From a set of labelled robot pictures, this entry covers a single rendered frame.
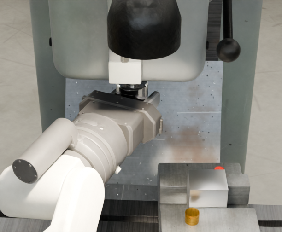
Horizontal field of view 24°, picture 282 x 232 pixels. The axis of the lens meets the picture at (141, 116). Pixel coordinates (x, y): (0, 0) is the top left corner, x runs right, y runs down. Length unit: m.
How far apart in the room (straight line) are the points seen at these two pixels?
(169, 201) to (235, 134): 0.39
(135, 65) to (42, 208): 0.20
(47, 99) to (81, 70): 0.59
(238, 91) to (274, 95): 2.02
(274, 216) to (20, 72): 2.55
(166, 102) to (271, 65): 2.36
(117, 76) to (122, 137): 0.10
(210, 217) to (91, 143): 0.29
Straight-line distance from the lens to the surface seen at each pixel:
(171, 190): 1.12
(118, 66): 0.81
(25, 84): 3.51
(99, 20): 0.83
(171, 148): 1.37
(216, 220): 1.05
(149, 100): 0.97
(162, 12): 0.63
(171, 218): 1.05
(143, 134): 0.94
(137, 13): 0.62
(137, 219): 1.22
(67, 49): 0.85
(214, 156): 1.37
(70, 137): 0.82
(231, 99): 1.42
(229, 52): 0.82
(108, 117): 0.90
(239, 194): 1.13
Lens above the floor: 1.76
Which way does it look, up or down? 33 degrees down
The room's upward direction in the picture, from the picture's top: straight up
